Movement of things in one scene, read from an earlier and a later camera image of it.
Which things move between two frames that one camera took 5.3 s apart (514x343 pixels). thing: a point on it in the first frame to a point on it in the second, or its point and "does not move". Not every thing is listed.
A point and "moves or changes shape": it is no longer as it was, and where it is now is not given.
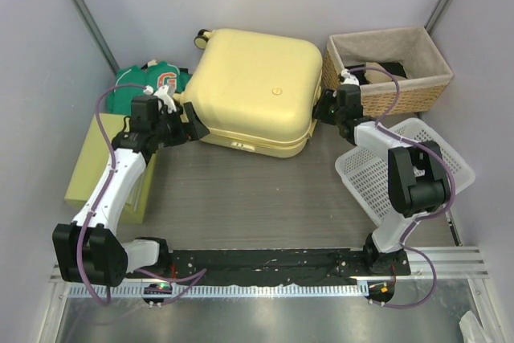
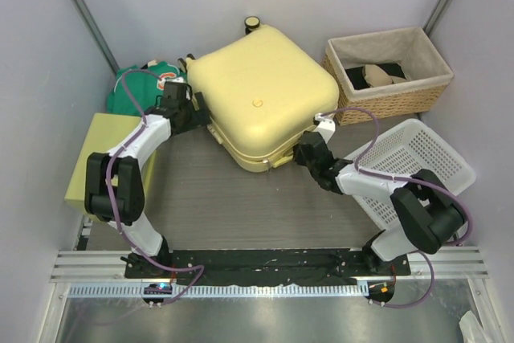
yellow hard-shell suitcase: x=254 y=91 moves or changes shape
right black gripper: x=319 y=111 to x=296 y=154
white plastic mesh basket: x=366 y=172 does not move
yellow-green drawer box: x=93 y=157 does not move
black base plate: x=226 y=267 does not move
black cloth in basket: x=396 y=67 does not move
